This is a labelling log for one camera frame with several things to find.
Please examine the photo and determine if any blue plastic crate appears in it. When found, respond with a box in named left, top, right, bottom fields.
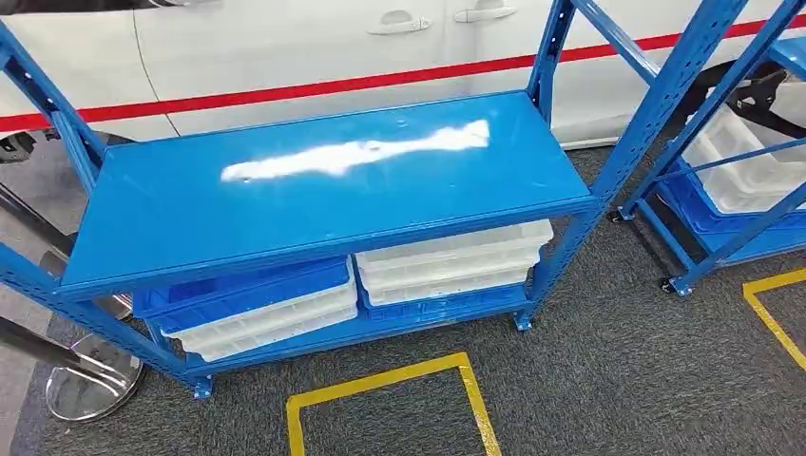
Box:
left=132, top=255, right=353, bottom=336
left=354, top=283, right=531, bottom=323
left=656, top=161, right=806, bottom=236

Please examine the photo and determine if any white car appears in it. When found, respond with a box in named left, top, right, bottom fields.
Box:
left=0, top=0, right=806, bottom=151

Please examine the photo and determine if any white plastic crate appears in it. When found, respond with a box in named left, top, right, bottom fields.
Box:
left=187, top=307, right=359, bottom=364
left=363, top=267, right=531, bottom=309
left=681, top=105, right=806, bottom=216
left=354, top=219, right=555, bottom=267
left=163, top=275, right=359, bottom=346
left=357, top=248, right=543, bottom=288

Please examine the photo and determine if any red barrier belt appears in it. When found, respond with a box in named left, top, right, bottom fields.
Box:
left=0, top=14, right=806, bottom=135

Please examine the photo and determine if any blue metal shelving rack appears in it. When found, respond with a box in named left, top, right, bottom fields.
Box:
left=0, top=0, right=751, bottom=402
left=611, top=0, right=806, bottom=298

